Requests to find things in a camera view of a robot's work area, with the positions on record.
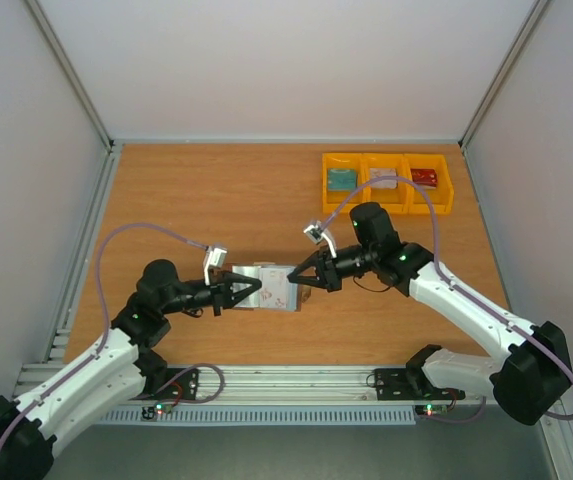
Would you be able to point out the aluminium frame post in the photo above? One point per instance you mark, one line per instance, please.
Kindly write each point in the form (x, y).
(527, 29)
(43, 24)

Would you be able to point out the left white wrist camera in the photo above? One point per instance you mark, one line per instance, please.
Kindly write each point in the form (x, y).
(214, 259)

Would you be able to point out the right small circuit board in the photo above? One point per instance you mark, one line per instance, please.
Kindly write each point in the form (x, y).
(431, 409)

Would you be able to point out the aluminium front rail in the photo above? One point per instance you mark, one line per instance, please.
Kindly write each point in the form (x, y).
(301, 384)

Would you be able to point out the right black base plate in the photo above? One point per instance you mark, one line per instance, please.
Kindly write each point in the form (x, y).
(396, 384)

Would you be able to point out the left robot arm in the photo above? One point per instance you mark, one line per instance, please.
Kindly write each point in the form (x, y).
(119, 366)

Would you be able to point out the red card stack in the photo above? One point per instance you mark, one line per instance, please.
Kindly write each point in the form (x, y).
(427, 178)

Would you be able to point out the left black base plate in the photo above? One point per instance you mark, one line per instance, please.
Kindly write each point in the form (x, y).
(186, 382)

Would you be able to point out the small circuit board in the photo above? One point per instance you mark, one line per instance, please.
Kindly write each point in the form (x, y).
(431, 409)
(158, 411)

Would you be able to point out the white card stack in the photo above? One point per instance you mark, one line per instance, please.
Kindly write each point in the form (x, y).
(385, 178)

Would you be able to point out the brown leather card holder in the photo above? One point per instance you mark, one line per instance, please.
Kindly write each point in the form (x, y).
(298, 294)

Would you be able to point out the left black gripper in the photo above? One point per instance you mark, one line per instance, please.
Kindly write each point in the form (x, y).
(222, 293)

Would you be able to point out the left small circuit board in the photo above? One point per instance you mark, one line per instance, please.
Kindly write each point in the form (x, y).
(158, 411)

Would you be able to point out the middle yellow bin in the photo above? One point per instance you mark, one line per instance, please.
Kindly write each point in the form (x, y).
(391, 193)

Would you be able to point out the yellow bin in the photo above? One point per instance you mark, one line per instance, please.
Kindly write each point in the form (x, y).
(442, 198)
(391, 193)
(331, 200)

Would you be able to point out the right yellow bin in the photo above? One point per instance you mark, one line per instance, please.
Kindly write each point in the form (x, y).
(442, 198)

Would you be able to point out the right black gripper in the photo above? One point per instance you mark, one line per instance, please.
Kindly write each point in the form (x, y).
(329, 271)

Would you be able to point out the left aluminium frame post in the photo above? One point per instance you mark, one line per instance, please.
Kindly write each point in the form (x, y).
(43, 24)

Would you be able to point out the left yellow bin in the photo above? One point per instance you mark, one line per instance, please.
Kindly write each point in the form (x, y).
(331, 200)

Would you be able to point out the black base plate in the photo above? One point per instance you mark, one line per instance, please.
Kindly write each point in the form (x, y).
(396, 384)
(186, 382)

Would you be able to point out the right aluminium frame post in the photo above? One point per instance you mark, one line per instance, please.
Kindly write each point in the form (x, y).
(527, 29)

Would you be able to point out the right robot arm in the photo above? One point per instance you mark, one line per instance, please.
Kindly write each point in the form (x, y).
(526, 367)

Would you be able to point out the grey slotted cable duct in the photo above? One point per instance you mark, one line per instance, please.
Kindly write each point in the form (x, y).
(236, 415)

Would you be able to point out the teal card stack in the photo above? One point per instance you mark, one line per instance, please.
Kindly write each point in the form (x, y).
(341, 179)

